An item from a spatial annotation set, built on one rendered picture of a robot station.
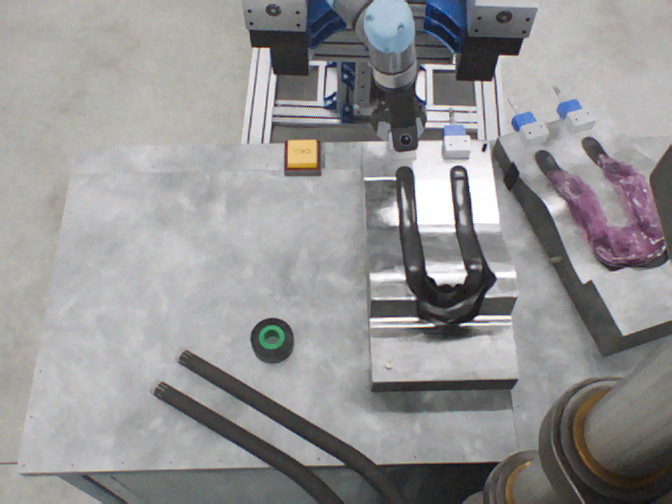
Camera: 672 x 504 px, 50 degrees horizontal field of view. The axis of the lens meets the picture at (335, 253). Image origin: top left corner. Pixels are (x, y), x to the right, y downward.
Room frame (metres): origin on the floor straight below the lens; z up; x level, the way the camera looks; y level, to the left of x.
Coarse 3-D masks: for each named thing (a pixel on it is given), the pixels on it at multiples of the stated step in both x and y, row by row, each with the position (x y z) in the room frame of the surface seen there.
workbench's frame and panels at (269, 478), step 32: (96, 480) 0.29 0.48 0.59; (128, 480) 0.29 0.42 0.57; (160, 480) 0.29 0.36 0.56; (192, 480) 0.29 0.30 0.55; (224, 480) 0.29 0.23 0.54; (256, 480) 0.30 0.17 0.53; (288, 480) 0.30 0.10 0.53; (352, 480) 0.30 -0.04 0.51; (416, 480) 0.30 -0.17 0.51; (448, 480) 0.30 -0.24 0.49; (480, 480) 0.31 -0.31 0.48
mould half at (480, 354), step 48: (384, 144) 0.90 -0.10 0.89; (432, 144) 0.90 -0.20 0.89; (480, 144) 0.90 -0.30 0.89; (384, 192) 0.78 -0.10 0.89; (432, 192) 0.78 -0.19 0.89; (480, 192) 0.78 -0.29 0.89; (384, 240) 0.67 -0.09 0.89; (432, 240) 0.67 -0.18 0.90; (480, 240) 0.67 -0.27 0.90; (384, 288) 0.55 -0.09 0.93; (384, 336) 0.49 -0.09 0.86; (432, 336) 0.49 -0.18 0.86; (480, 336) 0.49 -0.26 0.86; (384, 384) 0.40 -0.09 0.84; (432, 384) 0.40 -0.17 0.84; (480, 384) 0.41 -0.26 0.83
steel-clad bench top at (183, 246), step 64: (128, 192) 0.84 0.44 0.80; (192, 192) 0.84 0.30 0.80; (256, 192) 0.84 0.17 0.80; (320, 192) 0.84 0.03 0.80; (512, 192) 0.84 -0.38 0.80; (64, 256) 0.68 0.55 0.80; (128, 256) 0.68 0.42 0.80; (192, 256) 0.68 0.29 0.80; (256, 256) 0.68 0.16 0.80; (320, 256) 0.68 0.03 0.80; (512, 256) 0.68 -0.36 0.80; (64, 320) 0.55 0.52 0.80; (128, 320) 0.54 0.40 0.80; (192, 320) 0.54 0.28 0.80; (256, 320) 0.54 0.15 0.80; (320, 320) 0.54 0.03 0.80; (512, 320) 0.54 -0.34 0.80; (576, 320) 0.55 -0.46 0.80; (64, 384) 0.42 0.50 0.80; (128, 384) 0.42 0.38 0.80; (192, 384) 0.42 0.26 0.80; (256, 384) 0.42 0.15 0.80; (320, 384) 0.42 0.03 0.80; (64, 448) 0.30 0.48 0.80; (128, 448) 0.30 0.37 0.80; (192, 448) 0.30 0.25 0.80; (320, 448) 0.30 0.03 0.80; (384, 448) 0.30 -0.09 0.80; (448, 448) 0.30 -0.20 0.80; (512, 448) 0.30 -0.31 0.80
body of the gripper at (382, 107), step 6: (414, 78) 0.86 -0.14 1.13; (378, 84) 0.85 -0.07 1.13; (408, 84) 0.84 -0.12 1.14; (414, 84) 0.89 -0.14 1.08; (378, 90) 0.88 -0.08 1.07; (384, 90) 0.84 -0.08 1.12; (390, 90) 0.83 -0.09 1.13; (396, 90) 0.83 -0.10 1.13; (402, 90) 0.83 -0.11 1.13; (414, 90) 0.87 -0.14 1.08; (378, 96) 0.87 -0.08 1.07; (384, 96) 0.87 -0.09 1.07; (414, 96) 0.87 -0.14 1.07; (384, 102) 0.85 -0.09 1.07; (414, 102) 0.85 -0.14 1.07; (378, 108) 0.85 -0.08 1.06; (384, 108) 0.85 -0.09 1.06; (384, 114) 0.85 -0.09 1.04; (384, 120) 0.85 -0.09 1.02
